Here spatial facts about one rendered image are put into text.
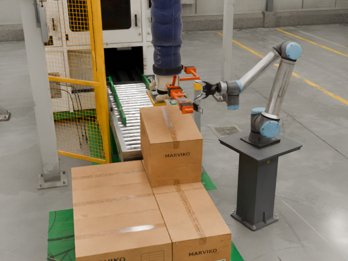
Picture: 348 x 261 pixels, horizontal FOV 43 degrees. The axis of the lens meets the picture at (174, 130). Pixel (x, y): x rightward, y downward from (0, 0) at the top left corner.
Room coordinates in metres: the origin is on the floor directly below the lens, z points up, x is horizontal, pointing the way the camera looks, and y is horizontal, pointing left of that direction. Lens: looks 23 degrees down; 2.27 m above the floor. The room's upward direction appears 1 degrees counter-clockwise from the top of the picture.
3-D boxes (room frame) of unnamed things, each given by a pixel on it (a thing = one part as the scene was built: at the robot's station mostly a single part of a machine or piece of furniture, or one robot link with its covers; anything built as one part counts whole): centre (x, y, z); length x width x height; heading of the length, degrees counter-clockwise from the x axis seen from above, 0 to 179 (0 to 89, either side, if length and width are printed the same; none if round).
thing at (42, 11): (4.09, 1.17, 1.62); 0.20 x 0.05 x 0.30; 13
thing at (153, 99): (3.28, 0.14, 1.19); 0.34 x 0.10 x 0.05; 13
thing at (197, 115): (4.25, -0.24, 0.50); 0.07 x 0.07 x 1.00; 13
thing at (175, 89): (3.05, -0.01, 1.29); 0.10 x 0.08 x 0.06; 103
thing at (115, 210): (2.85, 0.25, 0.34); 1.20 x 1.00 x 0.40; 13
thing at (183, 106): (2.71, -0.08, 1.29); 0.08 x 0.07 x 0.05; 13
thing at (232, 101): (3.16, -0.45, 1.18); 0.12 x 0.09 x 0.12; 8
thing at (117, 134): (4.64, 0.70, 0.50); 2.31 x 0.05 x 0.19; 13
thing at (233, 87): (3.16, -0.44, 1.29); 0.12 x 0.09 x 0.10; 103
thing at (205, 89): (3.13, -0.28, 1.29); 0.12 x 0.09 x 0.08; 103
